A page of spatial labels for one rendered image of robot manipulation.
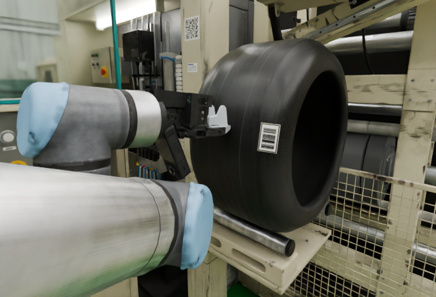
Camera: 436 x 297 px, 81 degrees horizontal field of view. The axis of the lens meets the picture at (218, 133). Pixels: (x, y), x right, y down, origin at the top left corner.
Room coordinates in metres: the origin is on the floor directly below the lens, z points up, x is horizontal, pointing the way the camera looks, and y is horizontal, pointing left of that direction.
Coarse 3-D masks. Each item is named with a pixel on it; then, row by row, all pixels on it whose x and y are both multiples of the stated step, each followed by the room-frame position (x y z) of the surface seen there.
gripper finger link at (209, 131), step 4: (208, 128) 0.47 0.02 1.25; (212, 128) 0.47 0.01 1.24; (216, 128) 0.48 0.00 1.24; (220, 128) 0.50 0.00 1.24; (224, 128) 0.52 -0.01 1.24; (200, 132) 0.47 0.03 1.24; (204, 132) 0.46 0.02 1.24; (208, 132) 0.46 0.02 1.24; (212, 132) 0.47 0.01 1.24; (216, 132) 0.48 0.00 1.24; (220, 132) 0.49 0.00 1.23; (224, 132) 0.51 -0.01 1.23; (204, 136) 0.46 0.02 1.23
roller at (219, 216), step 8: (216, 208) 0.78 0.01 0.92; (216, 216) 0.75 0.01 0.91; (224, 216) 0.74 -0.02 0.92; (232, 216) 0.73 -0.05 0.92; (224, 224) 0.73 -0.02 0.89; (232, 224) 0.71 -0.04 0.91; (240, 224) 0.69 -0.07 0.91; (248, 224) 0.68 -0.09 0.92; (240, 232) 0.69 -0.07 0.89; (248, 232) 0.67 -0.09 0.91; (256, 232) 0.65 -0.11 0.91; (264, 232) 0.64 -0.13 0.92; (272, 232) 0.64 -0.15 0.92; (256, 240) 0.65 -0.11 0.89; (264, 240) 0.63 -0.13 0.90; (272, 240) 0.62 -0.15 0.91; (280, 240) 0.61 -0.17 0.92; (288, 240) 0.61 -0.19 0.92; (272, 248) 0.61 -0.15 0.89; (280, 248) 0.60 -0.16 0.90; (288, 248) 0.59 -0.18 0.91; (288, 256) 0.59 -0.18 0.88
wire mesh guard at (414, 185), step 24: (336, 216) 0.97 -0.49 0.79; (360, 216) 0.91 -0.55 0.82; (408, 216) 0.81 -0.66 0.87; (384, 240) 0.85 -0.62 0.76; (408, 240) 0.80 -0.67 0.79; (432, 240) 0.76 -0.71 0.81; (312, 264) 1.02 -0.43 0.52; (408, 264) 0.80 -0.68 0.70; (288, 288) 1.10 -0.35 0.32; (312, 288) 1.02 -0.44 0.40; (408, 288) 0.79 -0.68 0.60; (432, 288) 0.75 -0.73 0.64
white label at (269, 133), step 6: (264, 126) 0.53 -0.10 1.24; (270, 126) 0.52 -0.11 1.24; (276, 126) 0.52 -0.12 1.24; (264, 132) 0.52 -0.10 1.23; (270, 132) 0.52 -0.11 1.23; (276, 132) 0.51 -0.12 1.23; (264, 138) 0.52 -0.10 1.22; (270, 138) 0.52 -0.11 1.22; (276, 138) 0.51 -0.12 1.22; (258, 144) 0.52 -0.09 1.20; (264, 144) 0.52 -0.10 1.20; (270, 144) 0.51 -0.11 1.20; (276, 144) 0.51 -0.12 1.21; (258, 150) 0.52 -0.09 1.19; (264, 150) 0.52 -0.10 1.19; (270, 150) 0.51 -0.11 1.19; (276, 150) 0.51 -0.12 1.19
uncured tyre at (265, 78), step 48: (240, 48) 0.75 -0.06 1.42; (288, 48) 0.63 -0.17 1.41; (240, 96) 0.58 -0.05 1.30; (288, 96) 0.55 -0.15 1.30; (336, 96) 0.89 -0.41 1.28; (192, 144) 0.65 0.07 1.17; (240, 144) 0.54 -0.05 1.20; (288, 144) 0.54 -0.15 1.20; (336, 144) 0.85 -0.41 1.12; (240, 192) 0.56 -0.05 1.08; (288, 192) 0.56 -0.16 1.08
